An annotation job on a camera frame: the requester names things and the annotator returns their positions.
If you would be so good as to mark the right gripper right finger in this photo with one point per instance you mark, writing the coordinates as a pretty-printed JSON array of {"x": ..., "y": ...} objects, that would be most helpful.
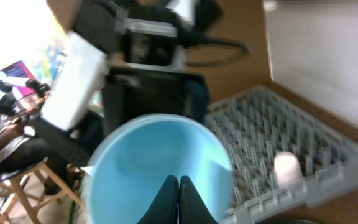
[{"x": 191, "y": 208}]

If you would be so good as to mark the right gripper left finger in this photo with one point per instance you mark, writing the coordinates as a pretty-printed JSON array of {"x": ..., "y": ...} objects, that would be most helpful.
[{"x": 164, "y": 207}]

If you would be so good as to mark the blue plastic cup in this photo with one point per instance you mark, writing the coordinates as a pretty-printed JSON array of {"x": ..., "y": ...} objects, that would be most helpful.
[{"x": 131, "y": 164}]

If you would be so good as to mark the pink plastic cup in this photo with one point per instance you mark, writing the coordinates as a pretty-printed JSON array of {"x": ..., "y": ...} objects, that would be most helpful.
[{"x": 287, "y": 170}]

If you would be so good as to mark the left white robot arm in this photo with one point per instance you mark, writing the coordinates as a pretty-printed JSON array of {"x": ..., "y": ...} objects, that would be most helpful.
[{"x": 133, "y": 55}]

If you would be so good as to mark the grey plastic dishwasher rack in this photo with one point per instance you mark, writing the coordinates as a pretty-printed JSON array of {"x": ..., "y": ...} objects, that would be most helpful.
[{"x": 258, "y": 124}]

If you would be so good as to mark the round black serving tray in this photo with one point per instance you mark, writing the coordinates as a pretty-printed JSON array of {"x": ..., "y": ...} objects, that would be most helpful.
[{"x": 288, "y": 221}]

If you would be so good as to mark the wooden stool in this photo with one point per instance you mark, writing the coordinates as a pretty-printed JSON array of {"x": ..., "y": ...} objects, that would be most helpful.
[{"x": 10, "y": 184}]

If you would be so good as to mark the seated person in background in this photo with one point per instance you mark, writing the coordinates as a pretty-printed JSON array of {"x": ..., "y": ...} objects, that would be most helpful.
[{"x": 18, "y": 151}]

